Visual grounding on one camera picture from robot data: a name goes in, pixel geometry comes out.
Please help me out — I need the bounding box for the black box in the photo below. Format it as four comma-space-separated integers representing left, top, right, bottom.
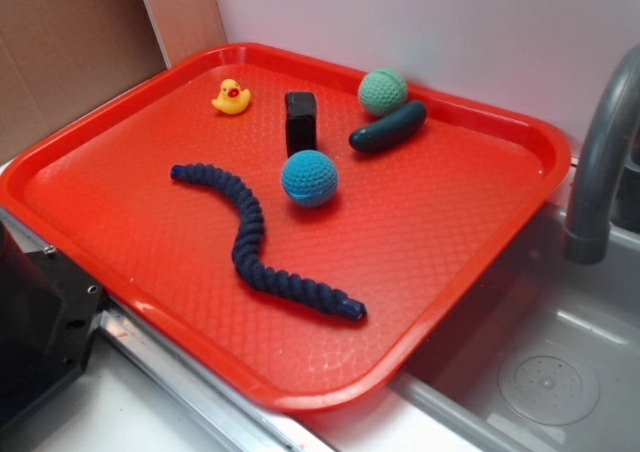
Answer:
285, 91, 317, 156

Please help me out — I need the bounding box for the red plastic tray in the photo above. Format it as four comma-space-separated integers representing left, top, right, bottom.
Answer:
1, 44, 571, 412

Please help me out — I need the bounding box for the blue knitted ball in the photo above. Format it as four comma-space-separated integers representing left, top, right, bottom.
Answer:
281, 150, 339, 208

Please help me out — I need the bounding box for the dark green toy cucumber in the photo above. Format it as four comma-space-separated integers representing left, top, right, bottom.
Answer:
349, 101, 427, 154

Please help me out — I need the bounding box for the green knitted ball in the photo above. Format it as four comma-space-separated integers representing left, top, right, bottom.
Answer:
358, 68, 408, 117

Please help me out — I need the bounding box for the yellow rubber duck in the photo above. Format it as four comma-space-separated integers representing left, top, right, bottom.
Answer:
211, 79, 252, 115

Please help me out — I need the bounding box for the grey plastic sink basin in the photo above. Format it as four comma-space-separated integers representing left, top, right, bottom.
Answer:
391, 205, 639, 451

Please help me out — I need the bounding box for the grey toy faucet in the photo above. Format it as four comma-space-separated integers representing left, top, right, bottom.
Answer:
561, 46, 639, 265

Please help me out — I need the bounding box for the brown cardboard panel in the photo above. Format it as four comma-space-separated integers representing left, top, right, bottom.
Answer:
1, 0, 226, 162

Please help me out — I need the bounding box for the navy braided rope toy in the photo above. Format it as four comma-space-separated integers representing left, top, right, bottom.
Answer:
170, 163, 367, 322

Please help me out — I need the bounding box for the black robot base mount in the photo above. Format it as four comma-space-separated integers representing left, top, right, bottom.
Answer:
1, 227, 105, 433

